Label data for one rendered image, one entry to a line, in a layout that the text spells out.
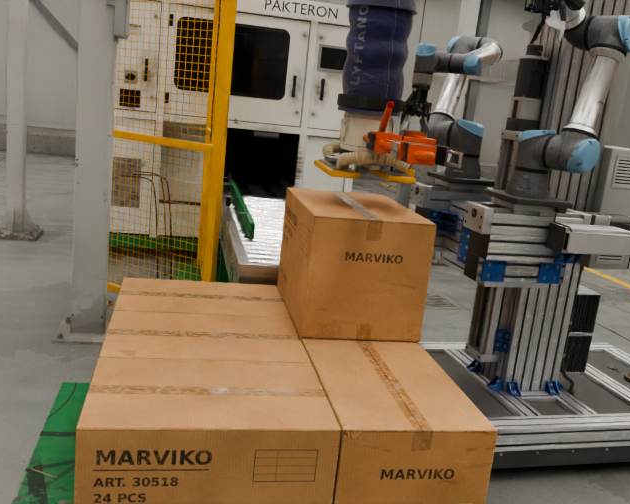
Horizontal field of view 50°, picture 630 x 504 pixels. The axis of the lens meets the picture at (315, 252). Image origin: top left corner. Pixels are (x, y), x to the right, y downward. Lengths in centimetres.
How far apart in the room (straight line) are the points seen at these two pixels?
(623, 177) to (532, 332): 69
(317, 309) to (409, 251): 35
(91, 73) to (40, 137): 801
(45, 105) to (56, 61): 69
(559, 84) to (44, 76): 959
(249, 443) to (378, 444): 31
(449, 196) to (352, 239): 83
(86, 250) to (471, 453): 228
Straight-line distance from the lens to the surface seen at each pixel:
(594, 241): 247
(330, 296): 214
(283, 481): 168
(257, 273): 277
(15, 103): 561
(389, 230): 214
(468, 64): 273
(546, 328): 287
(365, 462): 170
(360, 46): 229
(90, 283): 353
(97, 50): 338
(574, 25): 253
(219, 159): 343
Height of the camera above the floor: 129
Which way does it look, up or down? 13 degrees down
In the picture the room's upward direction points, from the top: 6 degrees clockwise
